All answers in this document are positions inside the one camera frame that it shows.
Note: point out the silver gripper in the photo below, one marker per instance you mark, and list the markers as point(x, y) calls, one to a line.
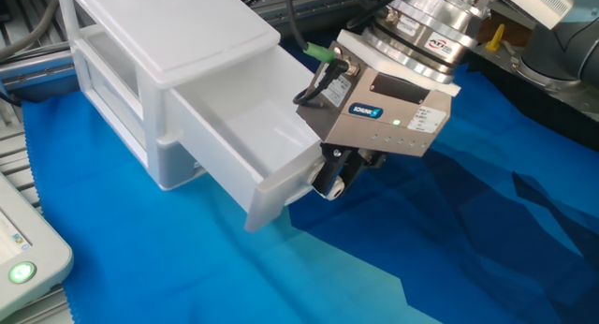
point(384, 108)

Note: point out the drawer with white knob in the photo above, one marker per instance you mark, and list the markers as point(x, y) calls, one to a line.
point(243, 141)

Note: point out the white plastic drawer cabinet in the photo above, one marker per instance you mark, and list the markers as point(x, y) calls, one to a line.
point(164, 33)

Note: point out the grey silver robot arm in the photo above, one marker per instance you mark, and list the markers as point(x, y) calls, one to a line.
point(491, 24)

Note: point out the drawer with black knob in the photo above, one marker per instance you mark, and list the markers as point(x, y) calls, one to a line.
point(178, 167)

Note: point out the blue mountain print cloth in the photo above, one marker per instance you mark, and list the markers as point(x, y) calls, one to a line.
point(374, 244)

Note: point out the yellow plastic wedge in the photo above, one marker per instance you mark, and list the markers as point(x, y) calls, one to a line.
point(496, 40)

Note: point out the white teach pendant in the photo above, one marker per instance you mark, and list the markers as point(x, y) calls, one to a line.
point(42, 254)

